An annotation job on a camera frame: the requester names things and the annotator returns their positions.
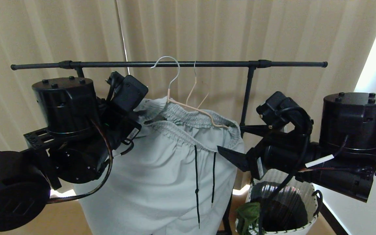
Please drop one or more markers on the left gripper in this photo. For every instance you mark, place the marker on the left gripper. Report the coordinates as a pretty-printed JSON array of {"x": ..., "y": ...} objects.
[{"x": 122, "y": 130}]

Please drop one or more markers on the black clothes rack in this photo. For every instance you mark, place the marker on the black clothes rack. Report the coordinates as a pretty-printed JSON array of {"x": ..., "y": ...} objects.
[{"x": 227, "y": 64}]

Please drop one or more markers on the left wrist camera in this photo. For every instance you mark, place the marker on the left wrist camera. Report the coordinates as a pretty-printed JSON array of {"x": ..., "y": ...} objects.
[{"x": 127, "y": 93}]

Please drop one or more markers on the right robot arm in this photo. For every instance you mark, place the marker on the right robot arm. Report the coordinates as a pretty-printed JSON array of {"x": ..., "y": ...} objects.
[{"x": 354, "y": 124}]

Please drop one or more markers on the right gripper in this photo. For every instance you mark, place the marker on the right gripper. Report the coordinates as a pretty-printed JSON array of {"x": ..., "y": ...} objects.
[{"x": 279, "y": 155}]

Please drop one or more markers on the pink clothes hanger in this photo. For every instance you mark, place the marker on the pink clothes hanger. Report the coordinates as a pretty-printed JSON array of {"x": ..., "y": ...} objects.
[
  {"x": 195, "y": 81},
  {"x": 188, "y": 106}
]

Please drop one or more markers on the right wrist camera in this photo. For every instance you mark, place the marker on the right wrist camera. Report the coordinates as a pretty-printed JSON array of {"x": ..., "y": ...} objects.
[{"x": 277, "y": 109}]

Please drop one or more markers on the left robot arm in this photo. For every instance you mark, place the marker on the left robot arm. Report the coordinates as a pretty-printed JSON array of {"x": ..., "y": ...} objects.
[{"x": 64, "y": 107}]

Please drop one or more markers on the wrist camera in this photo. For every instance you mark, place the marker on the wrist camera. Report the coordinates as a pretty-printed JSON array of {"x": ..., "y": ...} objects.
[
  {"x": 127, "y": 93},
  {"x": 277, "y": 109}
]

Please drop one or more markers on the green printed shirt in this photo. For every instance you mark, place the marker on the green printed shirt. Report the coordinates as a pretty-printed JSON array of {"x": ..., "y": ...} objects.
[{"x": 248, "y": 215}]

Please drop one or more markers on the white laundry basket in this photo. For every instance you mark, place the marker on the white laundry basket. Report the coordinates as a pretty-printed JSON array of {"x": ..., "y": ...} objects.
[{"x": 305, "y": 199}]

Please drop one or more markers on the pale grey shorts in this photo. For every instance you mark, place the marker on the pale grey shorts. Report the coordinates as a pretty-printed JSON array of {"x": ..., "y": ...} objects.
[{"x": 162, "y": 176}]

